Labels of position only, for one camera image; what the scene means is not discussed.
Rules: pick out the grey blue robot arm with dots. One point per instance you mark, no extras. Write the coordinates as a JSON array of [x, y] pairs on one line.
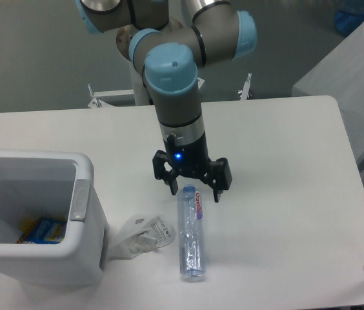
[[168, 64]]

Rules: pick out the blue plastic bag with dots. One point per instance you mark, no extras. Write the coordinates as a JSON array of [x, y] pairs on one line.
[[349, 16]]

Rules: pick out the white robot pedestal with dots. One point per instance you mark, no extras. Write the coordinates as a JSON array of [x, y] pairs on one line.
[[123, 38]]

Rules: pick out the white plastic trash can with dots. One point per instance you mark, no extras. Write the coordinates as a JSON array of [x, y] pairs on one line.
[[58, 185]]

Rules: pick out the blue yellow box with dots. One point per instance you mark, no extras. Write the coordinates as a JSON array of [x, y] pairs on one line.
[[44, 231]]

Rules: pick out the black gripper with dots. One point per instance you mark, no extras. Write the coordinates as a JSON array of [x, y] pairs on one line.
[[191, 161]]

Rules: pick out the white left base bracket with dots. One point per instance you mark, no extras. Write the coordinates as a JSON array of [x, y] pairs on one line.
[[110, 98]]

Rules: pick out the white right base bracket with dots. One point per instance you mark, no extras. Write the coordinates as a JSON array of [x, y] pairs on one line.
[[245, 93]]

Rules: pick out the white base bracket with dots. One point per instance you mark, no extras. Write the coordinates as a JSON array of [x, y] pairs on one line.
[[110, 98], [245, 93]]

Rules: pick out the white plastic wrapper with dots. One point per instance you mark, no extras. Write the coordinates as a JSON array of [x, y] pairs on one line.
[[140, 234]]

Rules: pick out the clear plastic water bottle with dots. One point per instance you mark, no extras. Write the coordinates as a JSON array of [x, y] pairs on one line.
[[192, 257]]

